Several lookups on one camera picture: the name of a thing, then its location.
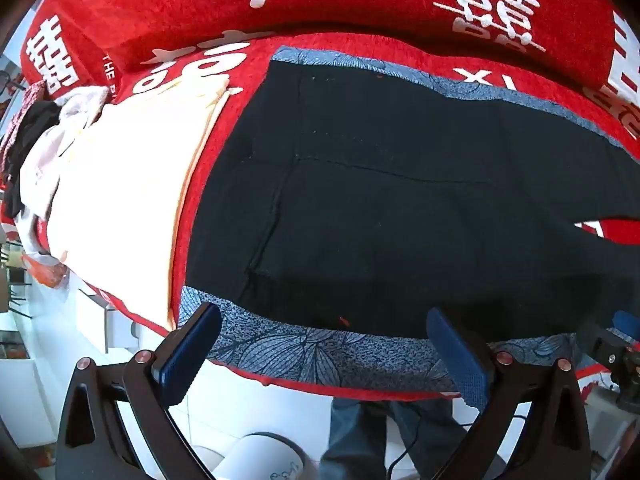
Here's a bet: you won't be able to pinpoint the cream folded cloth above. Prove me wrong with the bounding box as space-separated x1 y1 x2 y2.
45 85 243 331

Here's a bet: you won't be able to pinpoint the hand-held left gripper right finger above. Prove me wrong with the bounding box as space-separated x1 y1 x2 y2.
425 306 593 480

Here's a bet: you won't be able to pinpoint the white bed frame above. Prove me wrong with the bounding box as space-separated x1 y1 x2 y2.
75 287 144 354

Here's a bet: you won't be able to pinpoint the black garment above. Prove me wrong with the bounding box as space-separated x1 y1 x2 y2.
4 101 62 221

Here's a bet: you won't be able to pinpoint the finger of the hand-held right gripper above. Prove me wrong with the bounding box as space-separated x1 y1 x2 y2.
577 310 640 386

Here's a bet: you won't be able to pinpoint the black cable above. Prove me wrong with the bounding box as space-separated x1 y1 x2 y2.
384 409 481 480

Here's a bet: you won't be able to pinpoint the person's legs in jeans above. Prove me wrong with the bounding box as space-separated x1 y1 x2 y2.
319 396 471 480

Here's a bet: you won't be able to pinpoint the pale pink garment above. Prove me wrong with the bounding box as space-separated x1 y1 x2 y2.
19 87 110 256

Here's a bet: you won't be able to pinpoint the orange patterned cloth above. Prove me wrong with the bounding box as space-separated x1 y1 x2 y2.
22 254 72 289

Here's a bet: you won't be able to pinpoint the red printed blanket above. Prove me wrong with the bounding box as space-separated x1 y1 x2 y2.
0 0 640 403

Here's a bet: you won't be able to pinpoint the white round bin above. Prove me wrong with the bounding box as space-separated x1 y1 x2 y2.
214 432 321 480

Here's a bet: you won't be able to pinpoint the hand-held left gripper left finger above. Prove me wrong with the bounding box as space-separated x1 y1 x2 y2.
55 302 223 480

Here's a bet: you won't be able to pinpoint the black pants with patterned trim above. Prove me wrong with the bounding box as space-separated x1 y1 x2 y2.
177 45 640 396

